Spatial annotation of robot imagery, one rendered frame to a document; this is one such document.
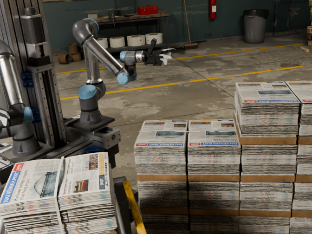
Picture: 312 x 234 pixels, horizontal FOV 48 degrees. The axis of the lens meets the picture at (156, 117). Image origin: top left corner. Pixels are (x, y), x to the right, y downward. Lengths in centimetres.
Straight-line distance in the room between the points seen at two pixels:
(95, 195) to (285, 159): 112
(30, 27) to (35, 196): 110
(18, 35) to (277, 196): 170
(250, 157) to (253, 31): 706
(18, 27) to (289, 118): 154
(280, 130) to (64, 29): 691
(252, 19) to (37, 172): 780
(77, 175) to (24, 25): 108
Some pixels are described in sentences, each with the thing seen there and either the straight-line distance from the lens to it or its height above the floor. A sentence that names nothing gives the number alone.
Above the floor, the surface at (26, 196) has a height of 103.
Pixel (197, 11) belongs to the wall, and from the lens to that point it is 887.
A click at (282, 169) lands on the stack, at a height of 69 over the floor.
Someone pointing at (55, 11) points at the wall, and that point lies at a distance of 829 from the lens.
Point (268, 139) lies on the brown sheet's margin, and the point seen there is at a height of 87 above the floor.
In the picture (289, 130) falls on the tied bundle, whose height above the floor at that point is 92.
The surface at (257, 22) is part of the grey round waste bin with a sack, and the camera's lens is 882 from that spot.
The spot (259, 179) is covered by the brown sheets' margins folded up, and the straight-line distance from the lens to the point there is 203.
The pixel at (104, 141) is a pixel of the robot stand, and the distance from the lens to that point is 225.
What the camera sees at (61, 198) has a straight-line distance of 125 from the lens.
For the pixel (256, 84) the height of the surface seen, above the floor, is 107.
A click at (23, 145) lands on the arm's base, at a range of 205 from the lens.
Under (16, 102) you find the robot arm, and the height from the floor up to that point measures 118.
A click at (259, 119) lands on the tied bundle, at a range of 187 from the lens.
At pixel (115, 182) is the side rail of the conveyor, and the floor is 80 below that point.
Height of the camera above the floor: 170
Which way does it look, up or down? 22 degrees down
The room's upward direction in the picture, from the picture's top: 4 degrees counter-clockwise
